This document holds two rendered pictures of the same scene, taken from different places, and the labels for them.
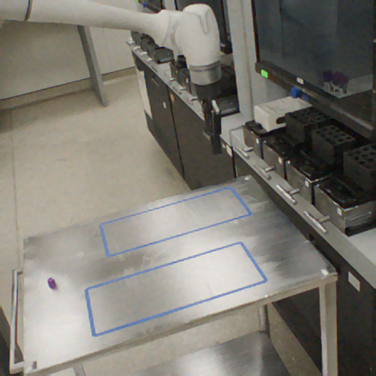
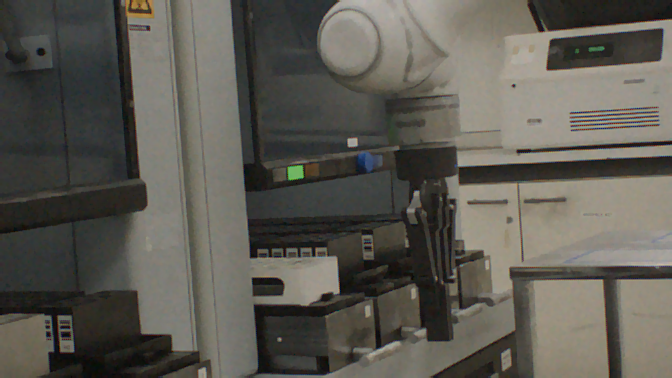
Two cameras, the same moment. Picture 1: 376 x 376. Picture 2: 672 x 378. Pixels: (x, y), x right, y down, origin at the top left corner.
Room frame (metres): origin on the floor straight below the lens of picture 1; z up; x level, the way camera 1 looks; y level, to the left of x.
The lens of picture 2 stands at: (2.76, 0.82, 1.04)
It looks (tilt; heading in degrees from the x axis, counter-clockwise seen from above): 3 degrees down; 220
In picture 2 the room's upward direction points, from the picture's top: 4 degrees counter-clockwise
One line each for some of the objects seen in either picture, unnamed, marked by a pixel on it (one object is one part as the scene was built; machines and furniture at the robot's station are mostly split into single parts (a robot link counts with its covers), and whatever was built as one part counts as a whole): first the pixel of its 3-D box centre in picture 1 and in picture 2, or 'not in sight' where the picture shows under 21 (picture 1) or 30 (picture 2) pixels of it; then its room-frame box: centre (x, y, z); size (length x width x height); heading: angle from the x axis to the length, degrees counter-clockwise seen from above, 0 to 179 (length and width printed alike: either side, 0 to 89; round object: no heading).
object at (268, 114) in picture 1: (303, 108); (223, 286); (1.53, -0.40, 0.83); 0.30 x 0.10 x 0.06; 103
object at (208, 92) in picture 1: (208, 96); (428, 184); (1.46, -0.10, 0.96); 0.08 x 0.07 x 0.09; 13
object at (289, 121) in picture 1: (297, 127); (340, 258); (1.36, -0.34, 0.85); 0.12 x 0.02 x 0.06; 14
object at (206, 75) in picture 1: (205, 71); (423, 123); (1.47, -0.10, 1.03); 0.09 x 0.09 x 0.06
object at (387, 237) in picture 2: (326, 147); (384, 245); (1.21, -0.37, 0.85); 0.12 x 0.02 x 0.06; 12
